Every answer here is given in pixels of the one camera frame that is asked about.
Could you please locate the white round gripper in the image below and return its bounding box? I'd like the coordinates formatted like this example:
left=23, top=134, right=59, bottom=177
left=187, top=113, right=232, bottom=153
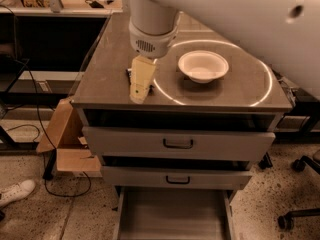
left=129, top=14, right=180, bottom=104

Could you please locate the blue rxbar blueberry wrapper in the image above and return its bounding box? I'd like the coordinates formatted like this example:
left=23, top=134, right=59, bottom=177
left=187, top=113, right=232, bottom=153
left=125, top=68, right=154, bottom=95

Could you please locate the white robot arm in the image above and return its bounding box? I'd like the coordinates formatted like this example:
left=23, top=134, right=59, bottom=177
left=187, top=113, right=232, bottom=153
left=129, top=0, right=320, bottom=99

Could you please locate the grey top drawer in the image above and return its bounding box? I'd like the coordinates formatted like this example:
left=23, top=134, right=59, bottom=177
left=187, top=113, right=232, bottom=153
left=83, top=126, right=275, bottom=161

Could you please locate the grey drawer cabinet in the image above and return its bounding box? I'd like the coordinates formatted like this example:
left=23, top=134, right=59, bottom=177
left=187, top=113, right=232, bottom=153
left=72, top=14, right=291, bottom=240

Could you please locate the grey middle drawer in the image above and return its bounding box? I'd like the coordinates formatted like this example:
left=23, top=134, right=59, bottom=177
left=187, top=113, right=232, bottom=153
left=101, top=166, right=252, bottom=190

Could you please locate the grey open bottom drawer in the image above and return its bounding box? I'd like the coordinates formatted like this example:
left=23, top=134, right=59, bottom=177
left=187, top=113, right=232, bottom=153
left=112, top=187, right=236, bottom=240

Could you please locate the white paper bowl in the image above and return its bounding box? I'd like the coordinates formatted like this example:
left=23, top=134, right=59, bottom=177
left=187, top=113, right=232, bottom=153
left=178, top=50, right=229, bottom=84

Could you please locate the brown cardboard box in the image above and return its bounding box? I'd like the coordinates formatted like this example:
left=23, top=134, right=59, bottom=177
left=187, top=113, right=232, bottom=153
left=36, top=98, right=101, bottom=177

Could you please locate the white sneaker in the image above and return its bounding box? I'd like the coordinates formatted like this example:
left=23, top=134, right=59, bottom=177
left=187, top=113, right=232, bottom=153
left=0, top=179, right=36, bottom=207

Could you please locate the black office chair base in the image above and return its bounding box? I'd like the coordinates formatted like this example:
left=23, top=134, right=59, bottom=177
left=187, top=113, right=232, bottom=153
left=277, top=149, right=320, bottom=232

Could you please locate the black floor cable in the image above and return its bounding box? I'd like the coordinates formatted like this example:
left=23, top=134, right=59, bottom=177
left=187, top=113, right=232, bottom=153
left=0, top=3, right=92, bottom=198

